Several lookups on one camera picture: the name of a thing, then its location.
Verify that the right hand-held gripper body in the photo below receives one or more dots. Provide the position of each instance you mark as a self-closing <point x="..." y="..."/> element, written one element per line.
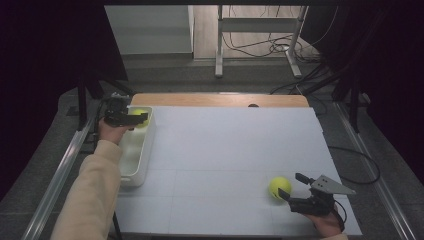
<point x="330" y="186"/>

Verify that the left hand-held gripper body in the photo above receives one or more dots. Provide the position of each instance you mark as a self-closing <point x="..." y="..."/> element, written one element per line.
<point x="116" y="111"/>

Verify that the yellow tennis ball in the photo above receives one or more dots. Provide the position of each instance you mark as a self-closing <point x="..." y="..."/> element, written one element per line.
<point x="139" y="111"/>
<point x="279" y="184"/>

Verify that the white plastic bin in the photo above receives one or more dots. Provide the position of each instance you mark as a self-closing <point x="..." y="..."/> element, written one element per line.
<point x="133" y="153"/>

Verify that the person's left hand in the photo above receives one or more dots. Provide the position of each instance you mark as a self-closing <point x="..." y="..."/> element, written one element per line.
<point x="111" y="133"/>

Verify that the person's right hand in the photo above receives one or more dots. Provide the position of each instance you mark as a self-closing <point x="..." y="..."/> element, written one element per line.
<point x="326" y="225"/>

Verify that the black metal stand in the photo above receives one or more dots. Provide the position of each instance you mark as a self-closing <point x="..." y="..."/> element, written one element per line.
<point x="82" y="106"/>
<point x="354" y="110"/>

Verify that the white board mat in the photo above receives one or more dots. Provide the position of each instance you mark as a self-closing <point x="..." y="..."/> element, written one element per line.
<point x="226" y="150"/>

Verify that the white panel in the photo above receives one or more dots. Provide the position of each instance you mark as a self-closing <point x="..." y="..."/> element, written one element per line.
<point x="150" y="30"/>

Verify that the black curtain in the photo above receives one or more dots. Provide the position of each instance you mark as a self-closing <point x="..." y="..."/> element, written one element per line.
<point x="40" y="66"/>
<point x="393" y="66"/>

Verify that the black floor bracket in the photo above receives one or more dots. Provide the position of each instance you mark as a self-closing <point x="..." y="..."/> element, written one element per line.
<point x="88" y="142"/>

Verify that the aluminium floor rail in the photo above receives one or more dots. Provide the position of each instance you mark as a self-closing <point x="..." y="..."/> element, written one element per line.
<point x="56" y="180"/>
<point x="373" y="173"/>

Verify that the white metal desk frame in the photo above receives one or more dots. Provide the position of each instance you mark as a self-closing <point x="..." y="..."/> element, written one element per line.
<point x="256" y="25"/>

